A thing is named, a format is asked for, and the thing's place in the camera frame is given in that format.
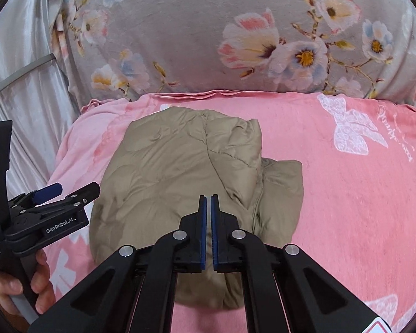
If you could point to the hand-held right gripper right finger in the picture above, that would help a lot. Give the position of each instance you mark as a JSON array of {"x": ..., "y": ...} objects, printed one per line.
[{"x": 214, "y": 230}]

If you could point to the silver satin cloth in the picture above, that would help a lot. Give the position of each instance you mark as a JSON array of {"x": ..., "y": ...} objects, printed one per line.
[{"x": 27, "y": 118}]

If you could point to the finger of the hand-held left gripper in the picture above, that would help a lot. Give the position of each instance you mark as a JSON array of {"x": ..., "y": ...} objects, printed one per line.
[
  {"x": 50, "y": 190},
  {"x": 88, "y": 190}
]

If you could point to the pink blanket with white bows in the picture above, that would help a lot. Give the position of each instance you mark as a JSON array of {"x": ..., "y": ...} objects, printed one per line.
[{"x": 350, "y": 208}]

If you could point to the grey floral blanket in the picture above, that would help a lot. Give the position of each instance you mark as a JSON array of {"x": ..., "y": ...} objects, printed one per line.
[{"x": 194, "y": 34}]

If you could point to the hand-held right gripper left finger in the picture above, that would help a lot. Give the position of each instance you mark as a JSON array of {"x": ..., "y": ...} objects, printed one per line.
[{"x": 203, "y": 230}]

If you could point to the tan quilted puffer jacket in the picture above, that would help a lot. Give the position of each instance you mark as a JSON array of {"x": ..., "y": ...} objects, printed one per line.
[{"x": 166, "y": 173}]

